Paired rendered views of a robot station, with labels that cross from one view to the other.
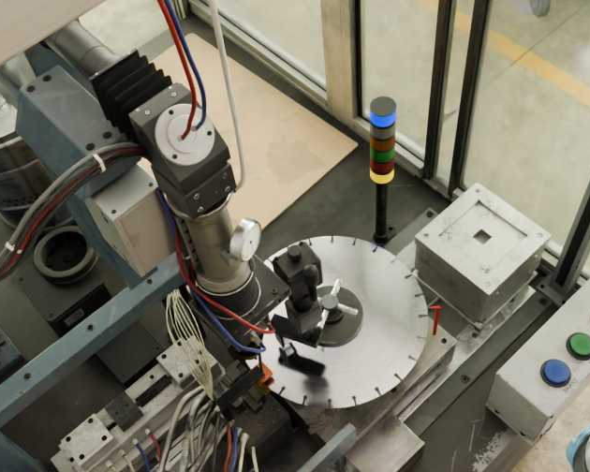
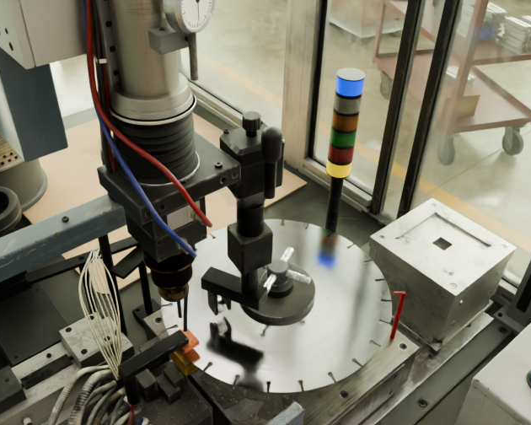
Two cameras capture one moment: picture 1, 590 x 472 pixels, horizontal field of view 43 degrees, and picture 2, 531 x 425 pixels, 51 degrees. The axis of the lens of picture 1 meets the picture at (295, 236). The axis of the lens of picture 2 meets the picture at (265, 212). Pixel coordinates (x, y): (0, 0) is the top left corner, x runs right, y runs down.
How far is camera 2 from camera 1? 0.57 m
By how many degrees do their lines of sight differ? 18
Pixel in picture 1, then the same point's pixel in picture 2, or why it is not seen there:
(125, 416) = (1, 393)
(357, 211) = not seen: hidden behind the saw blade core
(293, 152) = not seen: hidden behind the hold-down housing
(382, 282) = (337, 264)
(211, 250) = (136, 20)
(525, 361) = (507, 368)
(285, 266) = (236, 139)
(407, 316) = (367, 298)
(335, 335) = (281, 309)
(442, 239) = (399, 242)
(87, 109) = not seen: outside the picture
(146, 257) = (38, 29)
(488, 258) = (450, 262)
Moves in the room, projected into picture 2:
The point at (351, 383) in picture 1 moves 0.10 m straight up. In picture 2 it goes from (297, 365) to (303, 313)
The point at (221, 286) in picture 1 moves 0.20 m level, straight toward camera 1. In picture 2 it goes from (144, 105) to (191, 271)
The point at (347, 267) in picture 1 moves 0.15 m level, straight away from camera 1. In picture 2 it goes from (298, 248) to (297, 190)
